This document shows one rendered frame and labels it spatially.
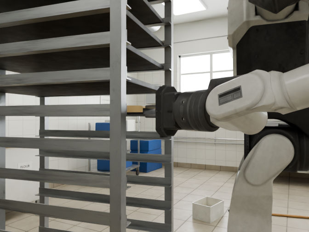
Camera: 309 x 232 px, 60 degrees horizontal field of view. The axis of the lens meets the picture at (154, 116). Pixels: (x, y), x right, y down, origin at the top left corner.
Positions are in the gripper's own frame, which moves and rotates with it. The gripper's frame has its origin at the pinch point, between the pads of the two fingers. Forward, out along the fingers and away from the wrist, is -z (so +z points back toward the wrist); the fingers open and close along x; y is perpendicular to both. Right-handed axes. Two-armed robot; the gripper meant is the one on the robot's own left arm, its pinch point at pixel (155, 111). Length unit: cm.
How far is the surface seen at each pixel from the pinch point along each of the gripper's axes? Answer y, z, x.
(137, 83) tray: -3.2, -11.6, 8.4
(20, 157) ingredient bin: -33, -248, -44
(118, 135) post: 10.0, -1.5, -5.6
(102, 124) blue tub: -171, -322, -15
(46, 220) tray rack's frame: 1, -77, -50
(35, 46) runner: 20.9, -26.4, 18.1
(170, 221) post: -29, -24, -42
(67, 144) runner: 15.7, -17.2, -8.7
